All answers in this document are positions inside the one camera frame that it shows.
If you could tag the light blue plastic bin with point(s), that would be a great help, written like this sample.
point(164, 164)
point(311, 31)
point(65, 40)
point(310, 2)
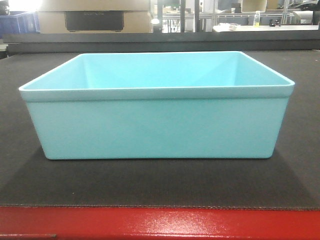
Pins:
point(185, 105)

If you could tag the dark conveyor belt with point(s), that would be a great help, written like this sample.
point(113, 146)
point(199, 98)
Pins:
point(289, 180)

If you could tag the white background table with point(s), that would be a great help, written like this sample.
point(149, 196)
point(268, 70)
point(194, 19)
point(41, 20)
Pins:
point(233, 27)

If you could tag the clear plastic bottle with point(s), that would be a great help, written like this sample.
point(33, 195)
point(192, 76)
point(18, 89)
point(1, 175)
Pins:
point(256, 20)

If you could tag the blue crate in background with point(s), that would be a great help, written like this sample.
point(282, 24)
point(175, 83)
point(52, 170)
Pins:
point(19, 22)

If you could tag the black conveyor side rail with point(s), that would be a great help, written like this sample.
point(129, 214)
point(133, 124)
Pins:
point(274, 40)

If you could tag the aluminium frame rack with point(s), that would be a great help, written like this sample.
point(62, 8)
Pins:
point(181, 16)

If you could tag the cardboard box with handle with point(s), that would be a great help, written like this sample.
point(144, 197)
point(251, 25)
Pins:
point(94, 16)

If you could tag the red conveyor frame edge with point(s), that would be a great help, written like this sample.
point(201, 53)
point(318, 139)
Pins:
point(118, 223)

